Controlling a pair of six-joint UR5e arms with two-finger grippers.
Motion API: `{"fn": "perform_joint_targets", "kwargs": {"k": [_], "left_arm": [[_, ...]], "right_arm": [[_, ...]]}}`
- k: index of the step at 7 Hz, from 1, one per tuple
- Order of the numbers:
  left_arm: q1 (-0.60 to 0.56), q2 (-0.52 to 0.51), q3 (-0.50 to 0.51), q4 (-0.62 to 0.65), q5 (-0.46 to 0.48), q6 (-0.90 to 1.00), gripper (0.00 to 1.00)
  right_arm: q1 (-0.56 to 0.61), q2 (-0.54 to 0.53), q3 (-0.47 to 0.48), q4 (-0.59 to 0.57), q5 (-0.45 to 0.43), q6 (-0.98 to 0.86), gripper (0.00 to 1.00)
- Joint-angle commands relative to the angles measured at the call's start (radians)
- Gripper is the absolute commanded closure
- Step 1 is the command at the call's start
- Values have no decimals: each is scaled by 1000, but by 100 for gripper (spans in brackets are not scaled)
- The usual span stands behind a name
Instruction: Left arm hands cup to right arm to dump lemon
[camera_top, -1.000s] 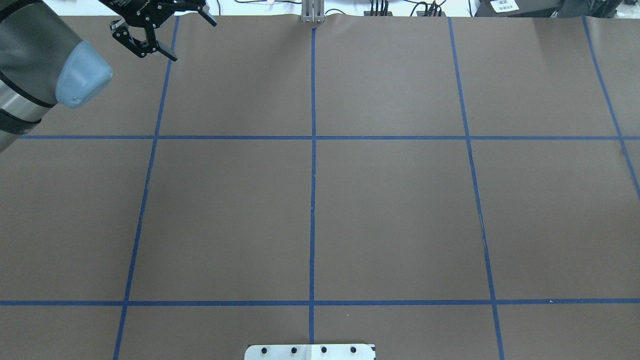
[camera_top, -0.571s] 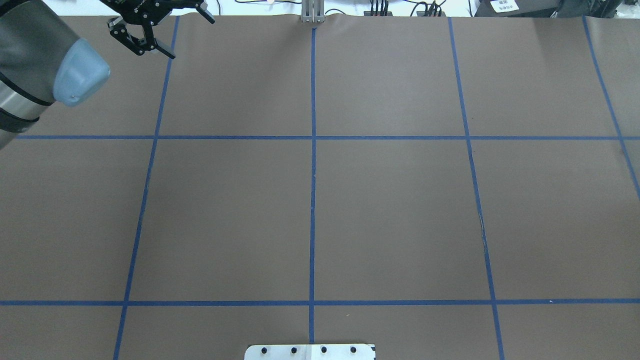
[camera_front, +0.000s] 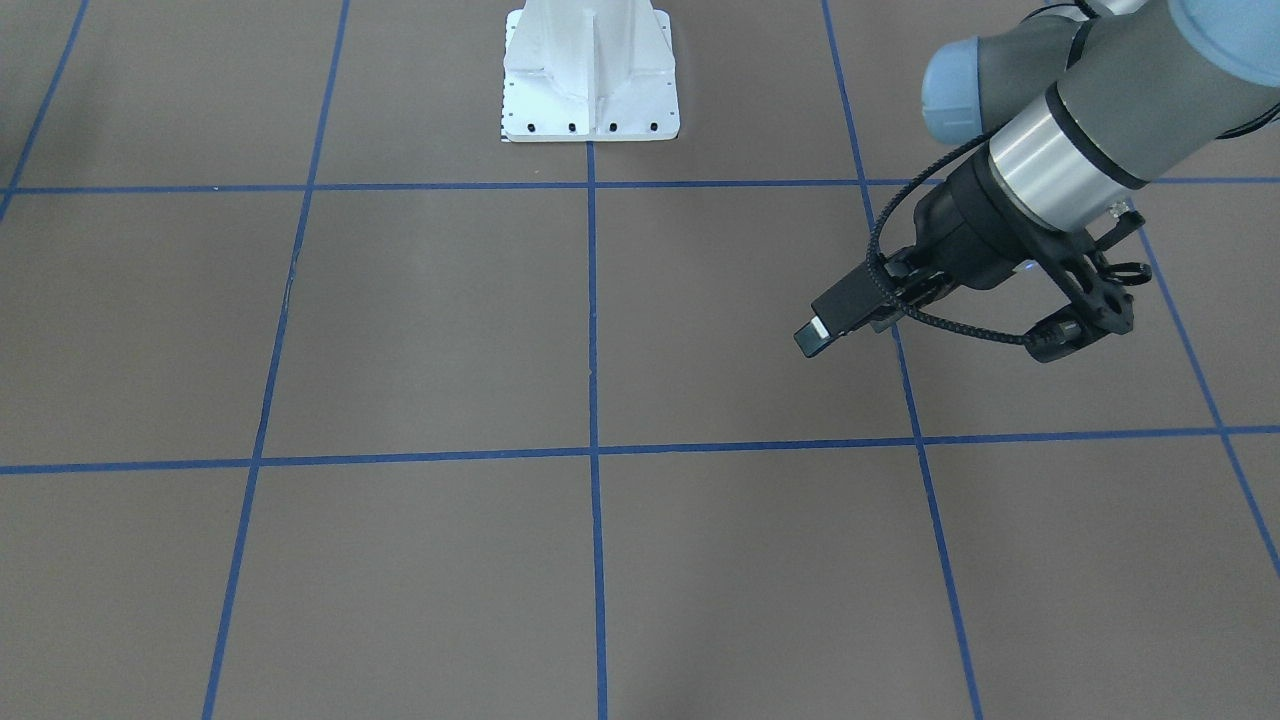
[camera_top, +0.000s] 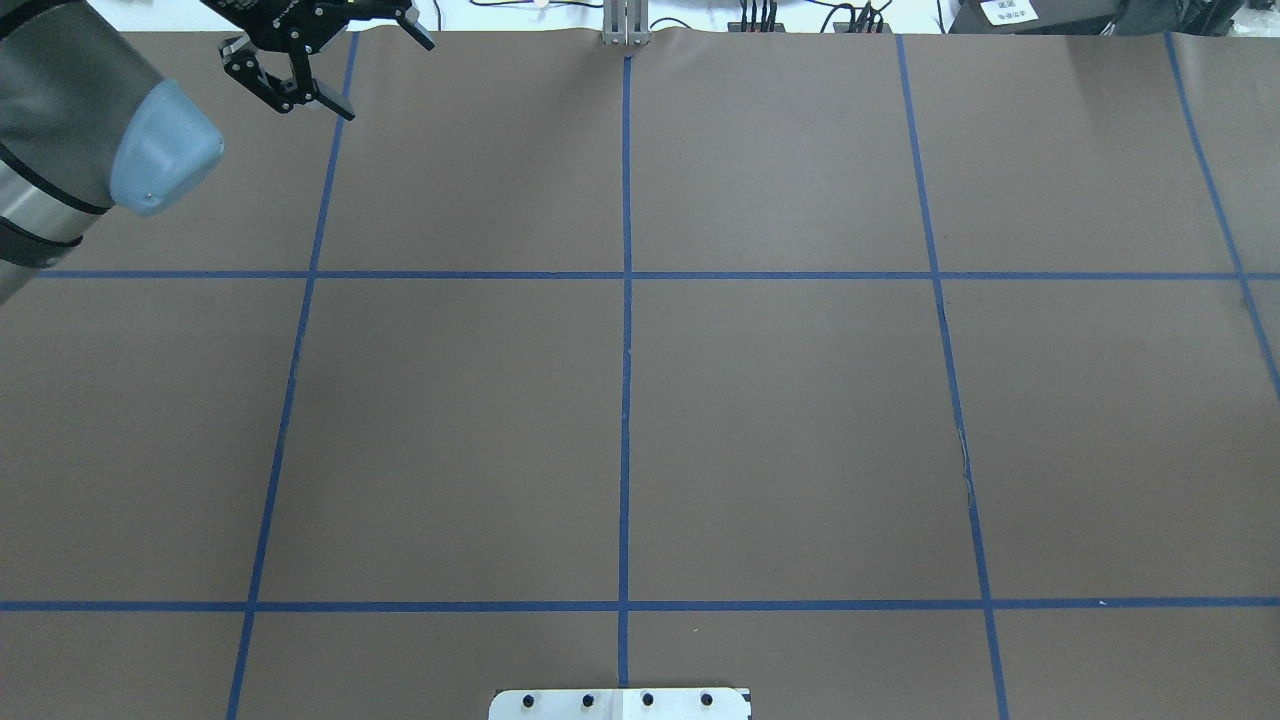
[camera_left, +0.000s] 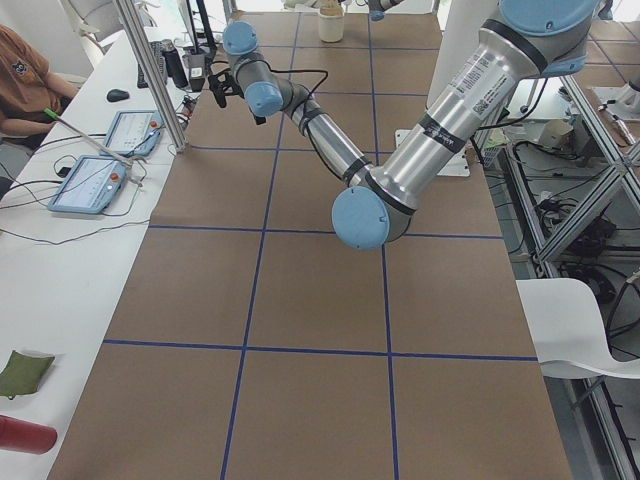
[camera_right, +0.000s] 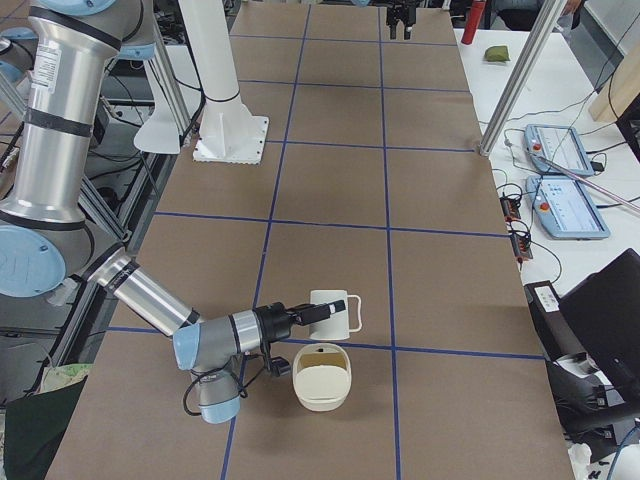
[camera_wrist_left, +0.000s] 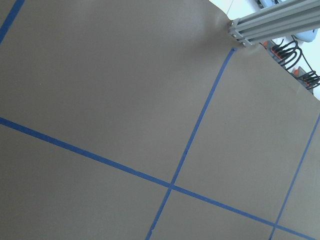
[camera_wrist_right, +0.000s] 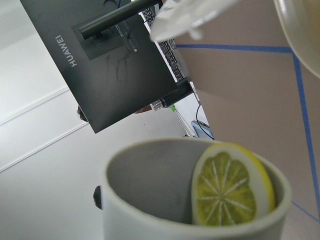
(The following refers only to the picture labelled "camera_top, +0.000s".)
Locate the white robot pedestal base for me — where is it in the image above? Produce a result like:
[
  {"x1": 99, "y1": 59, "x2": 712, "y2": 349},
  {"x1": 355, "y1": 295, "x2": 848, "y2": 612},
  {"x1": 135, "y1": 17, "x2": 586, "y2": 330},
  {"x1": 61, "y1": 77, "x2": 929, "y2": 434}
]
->
[{"x1": 486, "y1": 687, "x2": 753, "y2": 719}]

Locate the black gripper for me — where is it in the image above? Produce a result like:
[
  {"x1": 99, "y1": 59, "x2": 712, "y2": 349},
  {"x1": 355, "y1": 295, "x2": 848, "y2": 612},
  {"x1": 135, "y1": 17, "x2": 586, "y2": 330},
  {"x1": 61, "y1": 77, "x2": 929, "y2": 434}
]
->
[{"x1": 202, "y1": 0, "x2": 436, "y2": 120}]

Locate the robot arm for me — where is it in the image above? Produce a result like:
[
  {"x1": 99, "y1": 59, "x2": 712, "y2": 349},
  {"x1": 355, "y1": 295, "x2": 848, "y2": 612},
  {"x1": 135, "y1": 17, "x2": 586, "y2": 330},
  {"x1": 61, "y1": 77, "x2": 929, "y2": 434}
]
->
[{"x1": 1, "y1": 1, "x2": 435, "y2": 299}]

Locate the black cable connector block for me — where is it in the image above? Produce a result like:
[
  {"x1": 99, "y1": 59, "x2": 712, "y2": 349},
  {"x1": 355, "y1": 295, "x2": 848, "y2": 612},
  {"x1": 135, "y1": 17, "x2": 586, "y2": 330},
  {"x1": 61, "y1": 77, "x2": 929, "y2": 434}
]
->
[
  {"x1": 726, "y1": 0, "x2": 785, "y2": 35},
  {"x1": 844, "y1": 1, "x2": 890, "y2": 35}
]

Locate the black box with label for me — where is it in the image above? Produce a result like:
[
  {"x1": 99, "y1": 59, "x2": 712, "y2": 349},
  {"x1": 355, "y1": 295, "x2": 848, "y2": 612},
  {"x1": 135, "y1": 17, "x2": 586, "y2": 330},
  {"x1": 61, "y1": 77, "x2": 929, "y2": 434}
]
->
[{"x1": 946, "y1": 1, "x2": 1121, "y2": 36}]

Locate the aluminium frame post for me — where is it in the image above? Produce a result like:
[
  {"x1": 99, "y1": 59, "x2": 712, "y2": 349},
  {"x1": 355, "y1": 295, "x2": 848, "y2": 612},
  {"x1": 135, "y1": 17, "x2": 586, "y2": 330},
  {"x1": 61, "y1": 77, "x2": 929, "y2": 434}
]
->
[{"x1": 599, "y1": 0, "x2": 652, "y2": 47}]

